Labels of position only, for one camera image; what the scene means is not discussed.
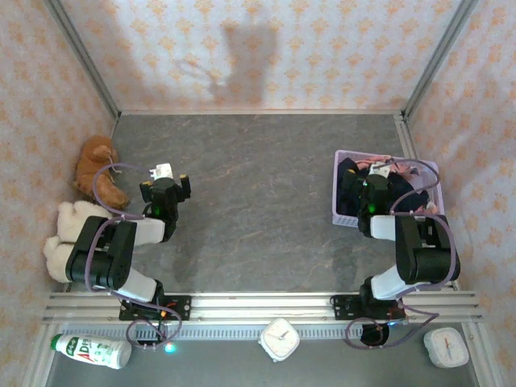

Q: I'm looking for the pink patterned garment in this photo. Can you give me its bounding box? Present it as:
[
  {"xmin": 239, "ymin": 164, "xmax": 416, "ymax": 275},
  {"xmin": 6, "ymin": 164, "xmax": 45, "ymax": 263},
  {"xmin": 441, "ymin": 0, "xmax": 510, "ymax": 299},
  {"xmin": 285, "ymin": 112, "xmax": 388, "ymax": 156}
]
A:
[{"xmin": 354, "ymin": 156, "xmax": 439, "ymax": 214}]

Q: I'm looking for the lavender plastic laundry basket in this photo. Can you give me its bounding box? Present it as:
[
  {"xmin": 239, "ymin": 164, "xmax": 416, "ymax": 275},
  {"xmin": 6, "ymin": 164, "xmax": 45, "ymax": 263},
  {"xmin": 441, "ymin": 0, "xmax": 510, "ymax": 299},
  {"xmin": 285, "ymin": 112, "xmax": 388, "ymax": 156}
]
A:
[{"xmin": 331, "ymin": 149, "xmax": 446, "ymax": 226}]

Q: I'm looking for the navy blue garment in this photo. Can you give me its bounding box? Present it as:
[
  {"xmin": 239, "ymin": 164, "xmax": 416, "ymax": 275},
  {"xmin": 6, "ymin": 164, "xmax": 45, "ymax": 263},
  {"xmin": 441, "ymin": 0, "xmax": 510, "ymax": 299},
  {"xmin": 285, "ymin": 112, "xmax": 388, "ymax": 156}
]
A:
[{"xmin": 337, "ymin": 158, "xmax": 431, "ymax": 217}]

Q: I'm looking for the brown plush bear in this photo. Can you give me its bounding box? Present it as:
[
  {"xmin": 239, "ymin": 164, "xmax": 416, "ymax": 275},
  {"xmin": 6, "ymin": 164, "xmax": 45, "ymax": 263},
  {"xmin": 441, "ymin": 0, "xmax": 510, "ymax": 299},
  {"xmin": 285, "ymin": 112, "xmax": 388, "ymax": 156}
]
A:
[{"xmin": 72, "ymin": 135, "xmax": 131, "ymax": 210}]

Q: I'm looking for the white plush bear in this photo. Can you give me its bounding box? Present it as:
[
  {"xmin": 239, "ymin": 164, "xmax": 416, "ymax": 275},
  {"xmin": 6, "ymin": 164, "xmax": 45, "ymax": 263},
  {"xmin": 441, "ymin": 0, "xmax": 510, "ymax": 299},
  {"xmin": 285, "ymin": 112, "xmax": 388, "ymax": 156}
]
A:
[{"xmin": 43, "ymin": 200, "xmax": 114, "ymax": 283}]

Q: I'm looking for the black round cap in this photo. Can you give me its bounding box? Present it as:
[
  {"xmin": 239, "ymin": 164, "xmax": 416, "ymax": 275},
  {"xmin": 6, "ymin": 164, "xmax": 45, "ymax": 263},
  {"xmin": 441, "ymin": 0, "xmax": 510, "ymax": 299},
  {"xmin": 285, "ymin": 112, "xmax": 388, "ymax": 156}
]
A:
[{"xmin": 361, "ymin": 322, "xmax": 391, "ymax": 347}]

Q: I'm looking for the white square alarm clock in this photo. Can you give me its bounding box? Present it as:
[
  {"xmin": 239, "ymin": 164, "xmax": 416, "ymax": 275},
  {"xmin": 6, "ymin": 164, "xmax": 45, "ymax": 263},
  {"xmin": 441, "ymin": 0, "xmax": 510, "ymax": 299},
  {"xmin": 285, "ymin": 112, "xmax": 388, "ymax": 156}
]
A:
[
  {"xmin": 258, "ymin": 318, "xmax": 301, "ymax": 363},
  {"xmin": 422, "ymin": 327, "xmax": 472, "ymax": 369}
]

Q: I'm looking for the white green drink bottle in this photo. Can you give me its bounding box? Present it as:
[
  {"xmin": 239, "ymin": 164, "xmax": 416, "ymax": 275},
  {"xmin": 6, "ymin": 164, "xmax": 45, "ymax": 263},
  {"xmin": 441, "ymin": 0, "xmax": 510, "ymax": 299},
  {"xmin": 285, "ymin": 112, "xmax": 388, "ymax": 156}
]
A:
[{"xmin": 49, "ymin": 333, "xmax": 133, "ymax": 370}]

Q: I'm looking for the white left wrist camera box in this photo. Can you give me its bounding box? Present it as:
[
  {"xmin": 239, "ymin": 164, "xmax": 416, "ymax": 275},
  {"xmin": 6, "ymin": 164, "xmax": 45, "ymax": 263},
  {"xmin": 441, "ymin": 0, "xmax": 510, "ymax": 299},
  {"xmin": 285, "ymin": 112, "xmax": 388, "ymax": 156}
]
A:
[{"xmin": 148, "ymin": 162, "xmax": 175, "ymax": 181}]

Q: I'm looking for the aluminium frame crossbar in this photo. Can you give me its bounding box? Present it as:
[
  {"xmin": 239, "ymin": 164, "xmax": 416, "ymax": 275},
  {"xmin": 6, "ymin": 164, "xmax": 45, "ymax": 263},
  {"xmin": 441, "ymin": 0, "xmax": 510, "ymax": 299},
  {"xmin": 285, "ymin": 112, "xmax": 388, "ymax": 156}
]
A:
[{"xmin": 116, "ymin": 108, "xmax": 406, "ymax": 117}]

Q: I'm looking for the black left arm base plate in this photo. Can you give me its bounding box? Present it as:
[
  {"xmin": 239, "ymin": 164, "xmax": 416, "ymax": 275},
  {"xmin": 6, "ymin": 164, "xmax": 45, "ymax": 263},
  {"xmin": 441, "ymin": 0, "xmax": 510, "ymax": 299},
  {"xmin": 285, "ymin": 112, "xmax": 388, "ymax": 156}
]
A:
[{"xmin": 119, "ymin": 295, "xmax": 191, "ymax": 322}]

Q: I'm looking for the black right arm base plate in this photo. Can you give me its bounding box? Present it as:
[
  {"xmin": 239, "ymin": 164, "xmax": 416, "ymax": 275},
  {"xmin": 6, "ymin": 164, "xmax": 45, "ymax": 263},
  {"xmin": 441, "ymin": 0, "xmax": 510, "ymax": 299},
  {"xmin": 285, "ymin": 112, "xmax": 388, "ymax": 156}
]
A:
[{"xmin": 330, "ymin": 293, "xmax": 406, "ymax": 323}]

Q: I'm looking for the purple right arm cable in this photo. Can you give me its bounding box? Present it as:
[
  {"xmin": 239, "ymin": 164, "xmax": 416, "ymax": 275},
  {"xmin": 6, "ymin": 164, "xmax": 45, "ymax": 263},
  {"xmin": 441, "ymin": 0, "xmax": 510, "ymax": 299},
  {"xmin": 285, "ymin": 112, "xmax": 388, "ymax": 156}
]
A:
[{"xmin": 344, "ymin": 158, "xmax": 461, "ymax": 351}]

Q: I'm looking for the aluminium mounting rail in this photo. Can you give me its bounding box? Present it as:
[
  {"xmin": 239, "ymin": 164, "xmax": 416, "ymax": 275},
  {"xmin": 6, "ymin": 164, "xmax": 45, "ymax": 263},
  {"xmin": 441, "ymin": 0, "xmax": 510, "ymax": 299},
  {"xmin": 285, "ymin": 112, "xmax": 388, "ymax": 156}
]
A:
[{"xmin": 42, "ymin": 292, "xmax": 484, "ymax": 323}]

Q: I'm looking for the grey slotted cable duct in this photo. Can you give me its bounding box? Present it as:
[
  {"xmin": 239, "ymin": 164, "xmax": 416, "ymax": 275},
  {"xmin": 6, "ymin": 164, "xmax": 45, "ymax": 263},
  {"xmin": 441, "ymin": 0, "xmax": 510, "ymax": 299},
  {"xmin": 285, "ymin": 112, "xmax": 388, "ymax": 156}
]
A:
[{"xmin": 52, "ymin": 324, "xmax": 428, "ymax": 340}]

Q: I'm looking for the aluminium frame post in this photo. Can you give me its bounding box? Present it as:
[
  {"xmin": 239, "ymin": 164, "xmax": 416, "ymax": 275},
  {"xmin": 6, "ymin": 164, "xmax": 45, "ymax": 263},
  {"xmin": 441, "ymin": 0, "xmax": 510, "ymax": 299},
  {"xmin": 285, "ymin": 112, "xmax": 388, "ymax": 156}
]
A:
[
  {"xmin": 402, "ymin": 0, "xmax": 481, "ymax": 118},
  {"xmin": 43, "ymin": 0, "xmax": 122, "ymax": 120}
]

